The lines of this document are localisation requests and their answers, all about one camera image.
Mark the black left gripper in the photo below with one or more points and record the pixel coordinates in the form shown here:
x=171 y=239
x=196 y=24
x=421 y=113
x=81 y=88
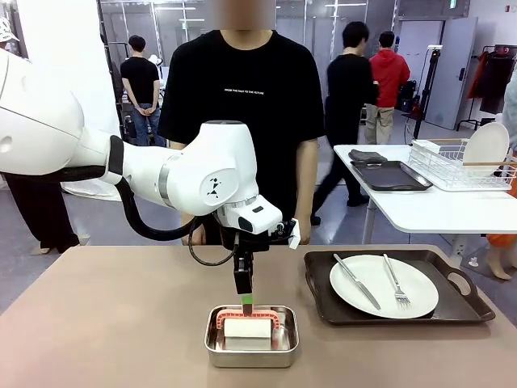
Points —
x=250 y=242

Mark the white round dinner plate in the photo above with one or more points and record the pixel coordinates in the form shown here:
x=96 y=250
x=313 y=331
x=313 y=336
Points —
x=488 y=141
x=375 y=279

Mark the dark grey cloth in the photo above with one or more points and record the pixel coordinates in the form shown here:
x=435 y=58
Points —
x=367 y=155

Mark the dark brown serving tray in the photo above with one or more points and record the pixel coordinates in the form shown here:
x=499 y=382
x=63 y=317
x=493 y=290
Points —
x=452 y=301
x=392 y=175

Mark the person's left forearm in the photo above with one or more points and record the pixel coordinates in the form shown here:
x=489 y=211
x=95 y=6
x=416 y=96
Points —
x=305 y=202

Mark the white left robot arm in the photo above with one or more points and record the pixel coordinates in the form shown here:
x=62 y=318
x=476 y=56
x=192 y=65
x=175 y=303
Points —
x=222 y=161

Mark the person's right forearm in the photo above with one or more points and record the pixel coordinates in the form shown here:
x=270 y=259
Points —
x=198 y=238

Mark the rectangular stainless steel tin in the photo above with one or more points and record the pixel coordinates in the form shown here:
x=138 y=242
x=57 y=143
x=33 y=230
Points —
x=250 y=359

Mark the silver table knife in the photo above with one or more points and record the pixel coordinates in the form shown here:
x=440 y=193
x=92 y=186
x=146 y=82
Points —
x=357 y=283

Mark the silver table fork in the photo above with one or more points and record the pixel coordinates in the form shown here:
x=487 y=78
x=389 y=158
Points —
x=394 y=277

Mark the white power strip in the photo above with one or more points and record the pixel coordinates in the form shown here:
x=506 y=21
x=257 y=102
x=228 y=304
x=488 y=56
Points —
x=458 y=250

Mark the dark haired person in black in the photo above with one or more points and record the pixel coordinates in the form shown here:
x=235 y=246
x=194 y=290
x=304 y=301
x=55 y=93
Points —
x=347 y=89

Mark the person in black printed t-shirt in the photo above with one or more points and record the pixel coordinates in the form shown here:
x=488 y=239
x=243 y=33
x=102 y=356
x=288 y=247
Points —
x=242 y=60

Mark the man in black shirt and jeans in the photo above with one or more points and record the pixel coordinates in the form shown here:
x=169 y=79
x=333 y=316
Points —
x=139 y=77

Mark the small white background robot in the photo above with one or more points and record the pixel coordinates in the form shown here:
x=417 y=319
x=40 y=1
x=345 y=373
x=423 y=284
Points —
x=155 y=64

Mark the red fire extinguisher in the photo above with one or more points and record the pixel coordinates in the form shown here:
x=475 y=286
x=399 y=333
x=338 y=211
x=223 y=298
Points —
x=416 y=106

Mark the black bags pile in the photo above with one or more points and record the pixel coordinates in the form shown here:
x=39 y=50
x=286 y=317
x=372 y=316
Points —
x=410 y=95

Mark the man in red shirt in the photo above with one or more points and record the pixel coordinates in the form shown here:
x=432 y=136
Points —
x=389 y=77

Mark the black tripod with white light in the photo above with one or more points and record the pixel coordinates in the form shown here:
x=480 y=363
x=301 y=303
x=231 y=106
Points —
x=430 y=77

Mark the black backdrop stand pole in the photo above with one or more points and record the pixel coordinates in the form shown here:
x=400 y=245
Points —
x=106 y=40

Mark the white backdrop cloth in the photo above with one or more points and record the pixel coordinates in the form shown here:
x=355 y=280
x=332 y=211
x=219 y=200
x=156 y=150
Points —
x=72 y=48

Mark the grey door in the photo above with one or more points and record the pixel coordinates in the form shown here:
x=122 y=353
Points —
x=452 y=81

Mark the black clothes rack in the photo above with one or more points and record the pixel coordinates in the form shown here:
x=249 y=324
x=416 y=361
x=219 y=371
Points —
x=490 y=123

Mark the orange hanging garment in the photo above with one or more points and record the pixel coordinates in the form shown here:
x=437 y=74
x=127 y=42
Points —
x=478 y=77

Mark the dark hanging garment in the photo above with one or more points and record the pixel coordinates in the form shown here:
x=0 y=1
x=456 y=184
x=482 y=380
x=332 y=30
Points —
x=497 y=81

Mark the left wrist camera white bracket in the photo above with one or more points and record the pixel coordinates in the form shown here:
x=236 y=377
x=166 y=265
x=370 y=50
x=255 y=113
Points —
x=295 y=236

